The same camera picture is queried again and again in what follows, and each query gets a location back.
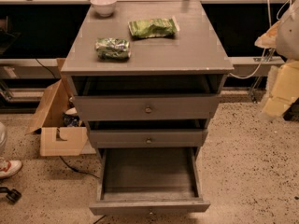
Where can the open bottom drawer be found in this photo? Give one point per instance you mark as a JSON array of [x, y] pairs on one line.
[[148, 181]]

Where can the metal wall rail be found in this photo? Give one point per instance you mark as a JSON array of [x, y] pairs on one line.
[[48, 68]]

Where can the white red sneaker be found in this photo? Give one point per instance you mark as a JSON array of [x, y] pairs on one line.
[[9, 168]]

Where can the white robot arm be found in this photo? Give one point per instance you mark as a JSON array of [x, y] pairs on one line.
[[288, 34]]

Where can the green crushed can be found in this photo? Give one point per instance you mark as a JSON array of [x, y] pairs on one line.
[[112, 48]]

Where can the green snack bag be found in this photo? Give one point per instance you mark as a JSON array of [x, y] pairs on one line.
[[152, 28]]

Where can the grey drawer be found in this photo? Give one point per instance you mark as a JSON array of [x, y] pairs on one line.
[[147, 138], [93, 108]]

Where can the open cardboard box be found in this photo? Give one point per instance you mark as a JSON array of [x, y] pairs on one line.
[[56, 139]]

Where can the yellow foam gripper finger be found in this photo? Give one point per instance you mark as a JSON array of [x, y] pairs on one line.
[[268, 39], [282, 90]]

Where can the grey middle drawer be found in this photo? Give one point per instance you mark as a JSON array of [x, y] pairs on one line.
[[147, 138]]

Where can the black caster wheel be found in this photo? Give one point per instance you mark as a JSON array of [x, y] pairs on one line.
[[12, 194]]

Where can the white ceramic bowl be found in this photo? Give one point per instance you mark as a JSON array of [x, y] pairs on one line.
[[104, 8]]

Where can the grey drawer cabinet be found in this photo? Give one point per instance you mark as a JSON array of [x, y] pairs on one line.
[[193, 62]]

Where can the grey top drawer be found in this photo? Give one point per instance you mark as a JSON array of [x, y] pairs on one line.
[[93, 108]]

